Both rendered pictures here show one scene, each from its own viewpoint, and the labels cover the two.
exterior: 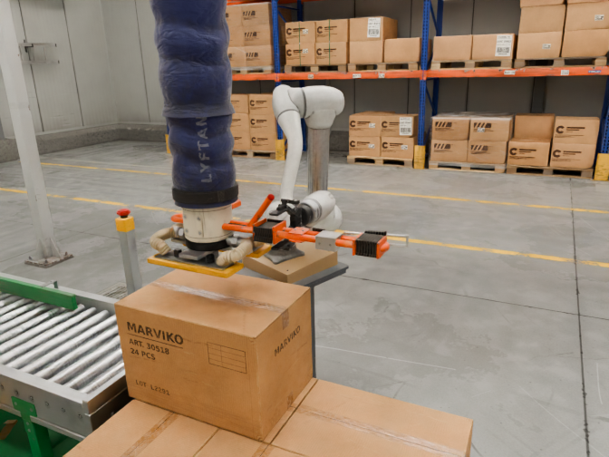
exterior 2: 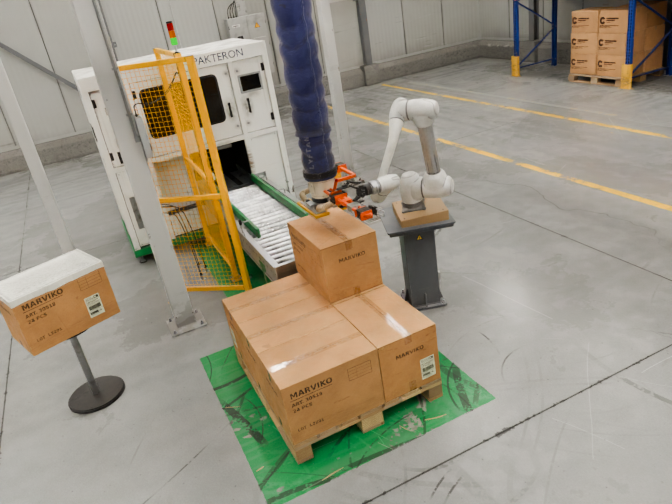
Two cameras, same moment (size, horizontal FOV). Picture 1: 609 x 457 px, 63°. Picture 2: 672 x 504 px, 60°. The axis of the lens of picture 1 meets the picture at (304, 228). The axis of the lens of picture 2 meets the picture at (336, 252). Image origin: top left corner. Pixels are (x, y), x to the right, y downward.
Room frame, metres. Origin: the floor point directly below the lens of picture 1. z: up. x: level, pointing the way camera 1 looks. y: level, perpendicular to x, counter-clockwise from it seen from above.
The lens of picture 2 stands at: (-0.99, -2.12, 2.47)
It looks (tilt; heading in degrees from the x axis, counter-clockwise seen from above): 25 degrees down; 42
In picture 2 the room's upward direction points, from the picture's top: 10 degrees counter-clockwise
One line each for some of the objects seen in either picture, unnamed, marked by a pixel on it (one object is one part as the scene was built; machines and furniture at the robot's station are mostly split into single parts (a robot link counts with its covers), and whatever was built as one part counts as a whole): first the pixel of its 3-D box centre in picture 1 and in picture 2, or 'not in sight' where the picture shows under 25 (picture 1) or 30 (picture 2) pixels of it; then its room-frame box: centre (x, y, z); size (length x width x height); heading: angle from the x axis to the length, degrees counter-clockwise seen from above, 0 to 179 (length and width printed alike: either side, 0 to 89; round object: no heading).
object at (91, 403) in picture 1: (151, 358); (317, 255); (1.84, 0.66, 0.58); 0.70 x 0.03 x 0.06; 154
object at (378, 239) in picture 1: (369, 245); (363, 213); (1.41, -0.19, 1.22); 0.08 x 0.07 x 0.05; 63
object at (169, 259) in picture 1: (194, 258); (312, 206); (1.60, 0.38, 1.12); 0.34 x 0.10 x 0.05; 63
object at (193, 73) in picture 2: not in sight; (181, 192); (1.64, 1.88, 1.05); 0.87 x 0.10 x 2.10; 116
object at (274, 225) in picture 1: (269, 230); (338, 197); (1.57, 0.12, 1.22); 0.10 x 0.08 x 0.06; 153
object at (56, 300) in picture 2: not in sight; (56, 299); (0.30, 1.63, 0.82); 0.60 x 0.40 x 0.40; 174
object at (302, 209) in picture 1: (298, 217); (363, 190); (1.70, 0.02, 1.23); 0.09 x 0.07 x 0.08; 153
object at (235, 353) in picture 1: (218, 342); (333, 252); (1.68, 0.34, 0.74); 0.60 x 0.40 x 0.40; 63
